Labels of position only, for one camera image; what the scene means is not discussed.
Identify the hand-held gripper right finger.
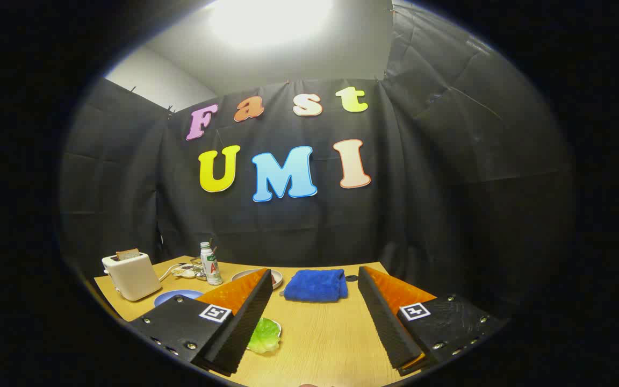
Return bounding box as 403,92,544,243
357,266,508,377

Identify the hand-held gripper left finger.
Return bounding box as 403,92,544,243
126,268,274,377

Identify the green lettuce leaf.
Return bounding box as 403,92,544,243
246,317,282,354

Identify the beige plate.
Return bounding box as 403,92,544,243
231,268,283,290

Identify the white drink bottle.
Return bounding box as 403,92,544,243
200,241,224,286

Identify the blue plate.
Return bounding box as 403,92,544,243
154,290,204,308

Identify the blue folded towel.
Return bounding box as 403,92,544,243
283,269,349,303

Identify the black backdrop cloth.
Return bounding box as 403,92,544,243
60,0,576,323

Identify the cream white toaster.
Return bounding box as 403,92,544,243
101,252,162,302

